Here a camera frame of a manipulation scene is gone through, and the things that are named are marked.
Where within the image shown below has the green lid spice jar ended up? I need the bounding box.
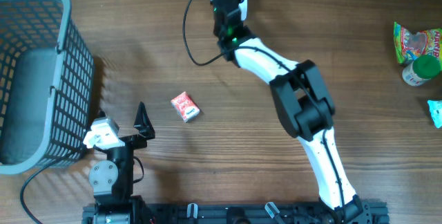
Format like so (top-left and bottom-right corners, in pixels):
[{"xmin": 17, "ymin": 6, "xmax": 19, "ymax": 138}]
[{"xmin": 402, "ymin": 55, "xmax": 441, "ymax": 86}]

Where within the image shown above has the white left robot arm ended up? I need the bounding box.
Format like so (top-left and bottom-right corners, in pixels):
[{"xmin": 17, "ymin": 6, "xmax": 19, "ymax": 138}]
[{"xmin": 81, "ymin": 102, "xmax": 157, "ymax": 224}]

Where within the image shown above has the white barcode scanner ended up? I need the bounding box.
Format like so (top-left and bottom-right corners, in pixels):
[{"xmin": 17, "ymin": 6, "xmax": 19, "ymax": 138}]
[{"xmin": 238, "ymin": 0, "xmax": 248, "ymax": 21}]

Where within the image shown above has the mint green tissue pack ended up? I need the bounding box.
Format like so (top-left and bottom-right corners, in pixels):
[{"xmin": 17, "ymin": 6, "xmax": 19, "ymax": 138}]
[{"xmin": 427, "ymin": 100, "xmax": 442, "ymax": 129}]

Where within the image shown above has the grey plastic shopping basket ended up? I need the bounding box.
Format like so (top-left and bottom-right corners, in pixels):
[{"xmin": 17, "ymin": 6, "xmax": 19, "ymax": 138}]
[{"xmin": 1, "ymin": 0, "xmax": 95, "ymax": 175}]

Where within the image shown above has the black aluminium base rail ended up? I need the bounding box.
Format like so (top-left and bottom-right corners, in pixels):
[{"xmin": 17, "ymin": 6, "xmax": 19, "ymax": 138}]
[{"xmin": 81, "ymin": 201, "xmax": 390, "ymax": 224}]

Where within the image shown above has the red white tissue pack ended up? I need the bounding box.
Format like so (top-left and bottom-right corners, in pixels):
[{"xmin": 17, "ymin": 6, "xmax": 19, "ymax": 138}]
[{"xmin": 171, "ymin": 91, "xmax": 200, "ymax": 122}]

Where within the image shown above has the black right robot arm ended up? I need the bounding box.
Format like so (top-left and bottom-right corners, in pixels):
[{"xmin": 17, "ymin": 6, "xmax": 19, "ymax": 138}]
[{"xmin": 210, "ymin": 0, "xmax": 363, "ymax": 223}]

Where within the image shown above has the Haribo worms candy bag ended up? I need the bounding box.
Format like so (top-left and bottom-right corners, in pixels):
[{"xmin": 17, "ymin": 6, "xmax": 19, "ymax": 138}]
[{"xmin": 393, "ymin": 22, "xmax": 441, "ymax": 65}]

